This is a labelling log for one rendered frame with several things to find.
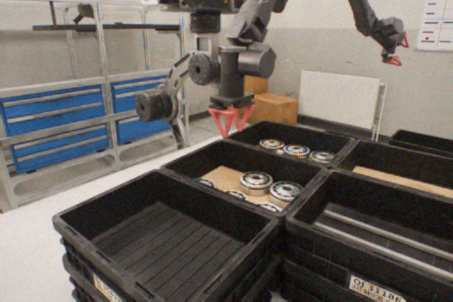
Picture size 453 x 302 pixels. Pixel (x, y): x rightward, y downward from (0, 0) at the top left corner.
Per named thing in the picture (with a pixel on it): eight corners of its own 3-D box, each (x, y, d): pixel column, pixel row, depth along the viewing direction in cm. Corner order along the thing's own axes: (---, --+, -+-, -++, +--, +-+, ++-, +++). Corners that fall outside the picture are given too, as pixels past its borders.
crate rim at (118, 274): (50, 226, 62) (48, 216, 62) (157, 174, 85) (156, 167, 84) (180, 337, 40) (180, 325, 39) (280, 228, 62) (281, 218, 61)
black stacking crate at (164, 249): (60, 260, 66) (49, 219, 62) (159, 203, 88) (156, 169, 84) (184, 380, 43) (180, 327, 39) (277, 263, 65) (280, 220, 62)
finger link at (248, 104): (255, 130, 76) (256, 95, 73) (238, 138, 71) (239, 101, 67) (234, 125, 80) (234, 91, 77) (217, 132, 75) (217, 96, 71)
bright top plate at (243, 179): (234, 182, 91) (234, 181, 91) (249, 170, 99) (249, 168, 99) (264, 191, 86) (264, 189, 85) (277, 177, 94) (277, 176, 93)
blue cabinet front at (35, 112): (17, 174, 210) (-4, 98, 191) (109, 146, 259) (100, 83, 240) (18, 174, 208) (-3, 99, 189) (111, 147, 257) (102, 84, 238)
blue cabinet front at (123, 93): (118, 143, 265) (110, 82, 246) (180, 126, 314) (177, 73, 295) (119, 144, 263) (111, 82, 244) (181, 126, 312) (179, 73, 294)
